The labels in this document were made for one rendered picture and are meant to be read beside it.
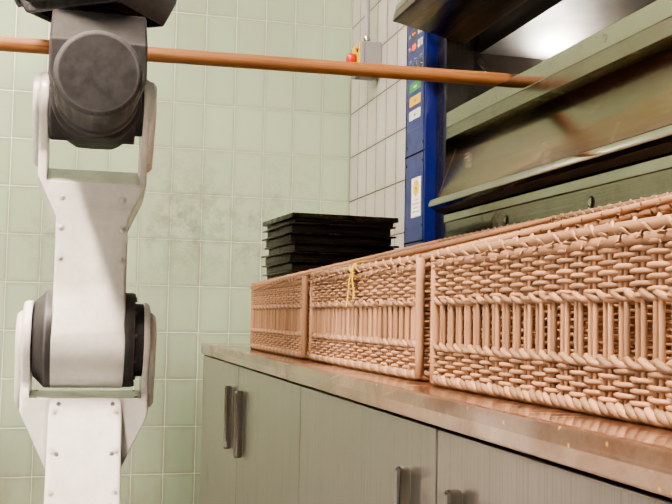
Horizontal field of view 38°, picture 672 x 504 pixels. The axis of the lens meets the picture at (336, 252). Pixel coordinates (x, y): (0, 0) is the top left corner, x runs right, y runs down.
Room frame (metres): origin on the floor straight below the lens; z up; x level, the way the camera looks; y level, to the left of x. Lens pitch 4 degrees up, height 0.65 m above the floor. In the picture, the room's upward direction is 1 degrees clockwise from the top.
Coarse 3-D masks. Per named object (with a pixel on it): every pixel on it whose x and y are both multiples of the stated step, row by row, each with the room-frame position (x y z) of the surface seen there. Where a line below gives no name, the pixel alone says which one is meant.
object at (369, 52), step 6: (360, 42) 2.99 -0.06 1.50; (366, 42) 2.99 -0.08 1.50; (372, 42) 3.00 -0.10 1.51; (378, 42) 3.01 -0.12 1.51; (354, 48) 3.05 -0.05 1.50; (360, 48) 2.99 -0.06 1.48; (366, 48) 2.99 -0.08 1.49; (372, 48) 3.00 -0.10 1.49; (378, 48) 3.00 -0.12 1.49; (360, 54) 2.99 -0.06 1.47; (366, 54) 2.99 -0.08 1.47; (372, 54) 3.00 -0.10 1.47; (378, 54) 3.00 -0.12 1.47; (360, 60) 2.99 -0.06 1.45; (366, 60) 2.99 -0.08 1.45; (372, 60) 3.00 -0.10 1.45; (378, 60) 3.01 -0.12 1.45; (354, 78) 3.07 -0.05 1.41; (360, 78) 3.07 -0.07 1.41; (366, 78) 3.07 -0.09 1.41; (372, 78) 3.07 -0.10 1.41
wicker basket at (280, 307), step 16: (512, 224) 2.01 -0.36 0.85; (448, 240) 1.85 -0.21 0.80; (368, 256) 2.37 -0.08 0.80; (304, 272) 2.33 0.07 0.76; (256, 288) 2.22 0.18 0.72; (272, 288) 2.07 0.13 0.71; (288, 288) 1.91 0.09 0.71; (304, 288) 1.78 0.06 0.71; (256, 304) 2.25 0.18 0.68; (272, 304) 2.06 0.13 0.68; (288, 304) 1.90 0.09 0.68; (304, 304) 1.78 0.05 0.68; (256, 320) 2.26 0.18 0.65; (272, 320) 2.07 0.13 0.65; (288, 320) 1.91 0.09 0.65; (304, 320) 1.78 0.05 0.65; (256, 336) 2.24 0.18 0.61; (272, 336) 2.06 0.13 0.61; (288, 336) 1.89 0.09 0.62; (304, 336) 1.78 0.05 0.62; (272, 352) 2.05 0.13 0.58; (288, 352) 1.88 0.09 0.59; (304, 352) 1.78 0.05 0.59
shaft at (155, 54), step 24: (0, 48) 1.92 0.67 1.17; (24, 48) 1.93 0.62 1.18; (48, 48) 1.94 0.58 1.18; (168, 48) 2.00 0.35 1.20; (312, 72) 2.08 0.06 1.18; (336, 72) 2.08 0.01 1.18; (360, 72) 2.09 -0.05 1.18; (384, 72) 2.10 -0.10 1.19; (408, 72) 2.12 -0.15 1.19; (432, 72) 2.13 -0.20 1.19; (456, 72) 2.14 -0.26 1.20; (480, 72) 2.16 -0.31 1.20
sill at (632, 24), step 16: (656, 0) 1.57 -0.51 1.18; (640, 16) 1.62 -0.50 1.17; (656, 16) 1.57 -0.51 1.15; (608, 32) 1.71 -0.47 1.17; (624, 32) 1.66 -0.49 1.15; (576, 48) 1.83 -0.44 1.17; (592, 48) 1.77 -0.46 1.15; (544, 64) 1.95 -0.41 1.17; (560, 64) 1.89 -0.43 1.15; (512, 80) 2.10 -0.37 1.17; (528, 80) 2.02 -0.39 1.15; (480, 96) 2.26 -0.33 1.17; (496, 96) 2.18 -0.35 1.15; (448, 112) 2.46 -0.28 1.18; (464, 112) 2.36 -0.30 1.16
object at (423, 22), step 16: (416, 0) 2.26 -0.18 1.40; (432, 0) 2.24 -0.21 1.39; (448, 0) 2.22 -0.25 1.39; (464, 0) 2.20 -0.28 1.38; (480, 0) 2.18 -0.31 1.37; (496, 0) 2.16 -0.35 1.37; (512, 0) 2.15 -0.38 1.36; (400, 16) 2.39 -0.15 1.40; (416, 16) 2.36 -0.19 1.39; (432, 16) 2.34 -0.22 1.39; (448, 16) 2.32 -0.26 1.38; (464, 16) 2.30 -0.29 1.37; (480, 16) 2.28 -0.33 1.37; (496, 16) 2.26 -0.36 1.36; (432, 32) 2.45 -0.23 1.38; (448, 32) 2.42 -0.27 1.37; (464, 32) 2.40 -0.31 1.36; (480, 32) 2.38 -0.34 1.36
